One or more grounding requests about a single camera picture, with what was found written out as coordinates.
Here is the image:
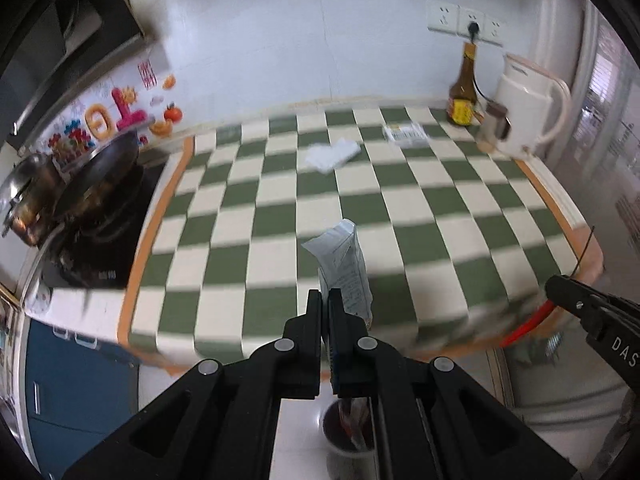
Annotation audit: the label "round white trash bin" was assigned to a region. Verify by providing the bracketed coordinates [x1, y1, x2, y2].
[322, 397, 378, 456]

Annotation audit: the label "colourful wall stickers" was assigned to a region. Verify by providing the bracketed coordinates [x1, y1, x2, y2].
[47, 57, 183, 166]

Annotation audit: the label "brown sauce bottle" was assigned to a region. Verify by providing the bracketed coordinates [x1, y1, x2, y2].
[446, 42, 481, 127]

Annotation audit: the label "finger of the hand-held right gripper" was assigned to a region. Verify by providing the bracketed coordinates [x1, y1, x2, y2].
[544, 274, 609, 332]

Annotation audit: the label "green white checkered table mat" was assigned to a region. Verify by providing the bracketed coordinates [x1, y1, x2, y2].
[117, 102, 606, 376]

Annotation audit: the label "crumpled white tissue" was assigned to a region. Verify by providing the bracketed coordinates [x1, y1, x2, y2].
[302, 137, 362, 175]

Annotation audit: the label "small white green box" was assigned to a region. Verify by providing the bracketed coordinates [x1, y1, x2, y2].
[382, 121, 431, 148]

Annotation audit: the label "thin dark stick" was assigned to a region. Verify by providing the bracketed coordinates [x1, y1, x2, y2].
[572, 227, 597, 278]

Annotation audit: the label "steel pot with lid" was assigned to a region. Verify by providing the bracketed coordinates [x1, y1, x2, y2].
[0, 152, 58, 246]

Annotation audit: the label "glass sliding door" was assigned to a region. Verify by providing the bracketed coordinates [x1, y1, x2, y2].
[530, 0, 640, 311]

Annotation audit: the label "black frying pan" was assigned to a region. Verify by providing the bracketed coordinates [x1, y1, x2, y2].
[47, 130, 146, 221]

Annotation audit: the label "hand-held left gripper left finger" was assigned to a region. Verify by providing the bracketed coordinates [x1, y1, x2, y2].
[62, 289, 322, 480]

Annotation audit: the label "white electric kettle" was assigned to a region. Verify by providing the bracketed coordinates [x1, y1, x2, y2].
[487, 53, 572, 161]

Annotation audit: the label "black gas stove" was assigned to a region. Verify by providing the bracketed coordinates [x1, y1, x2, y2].
[37, 162, 166, 291]

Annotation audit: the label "white wall outlet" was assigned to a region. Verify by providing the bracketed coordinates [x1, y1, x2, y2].
[482, 15, 506, 46]
[457, 7, 488, 38]
[426, 1, 461, 31]

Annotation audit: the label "red wrapper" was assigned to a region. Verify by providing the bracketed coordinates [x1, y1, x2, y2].
[499, 299, 557, 348]

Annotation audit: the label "blue base cabinet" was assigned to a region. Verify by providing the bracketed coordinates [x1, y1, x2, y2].
[15, 317, 141, 466]

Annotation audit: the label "black power cable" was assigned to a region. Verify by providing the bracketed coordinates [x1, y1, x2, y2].
[465, 21, 493, 101]

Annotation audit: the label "white printed sachet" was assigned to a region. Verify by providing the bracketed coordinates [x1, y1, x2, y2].
[301, 219, 375, 361]

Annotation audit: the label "black range hood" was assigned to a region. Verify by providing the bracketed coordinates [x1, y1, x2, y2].
[0, 0, 151, 156]

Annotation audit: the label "glass spice jar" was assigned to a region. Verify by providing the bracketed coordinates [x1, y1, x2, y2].
[475, 100, 513, 153]

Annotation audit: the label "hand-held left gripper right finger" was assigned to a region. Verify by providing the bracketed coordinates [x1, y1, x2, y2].
[327, 287, 581, 480]

